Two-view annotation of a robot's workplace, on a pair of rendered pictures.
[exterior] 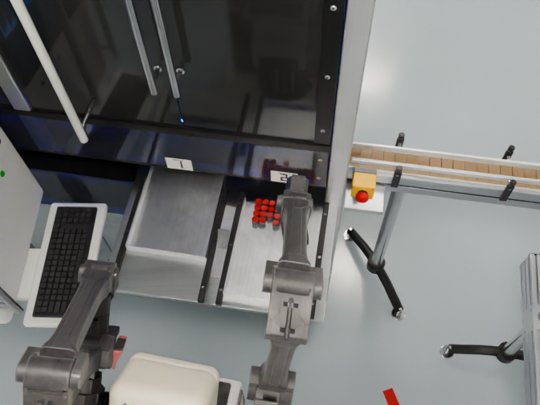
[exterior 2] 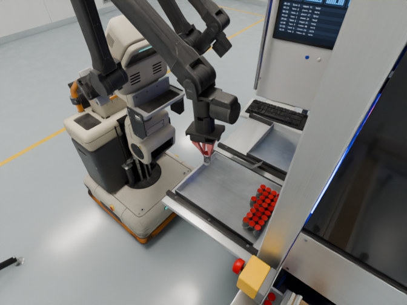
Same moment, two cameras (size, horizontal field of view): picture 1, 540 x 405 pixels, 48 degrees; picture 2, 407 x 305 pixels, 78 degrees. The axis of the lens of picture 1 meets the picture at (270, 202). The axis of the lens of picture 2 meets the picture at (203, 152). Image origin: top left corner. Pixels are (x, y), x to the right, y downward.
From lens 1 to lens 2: 149 cm
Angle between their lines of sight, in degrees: 63
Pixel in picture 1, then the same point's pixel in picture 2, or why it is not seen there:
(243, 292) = (211, 166)
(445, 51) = not seen: outside the picture
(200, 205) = not seen: hidden behind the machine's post
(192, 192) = not seen: hidden behind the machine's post
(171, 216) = (289, 152)
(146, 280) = (247, 129)
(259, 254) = (235, 186)
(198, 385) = (124, 28)
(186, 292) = (229, 142)
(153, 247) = (269, 138)
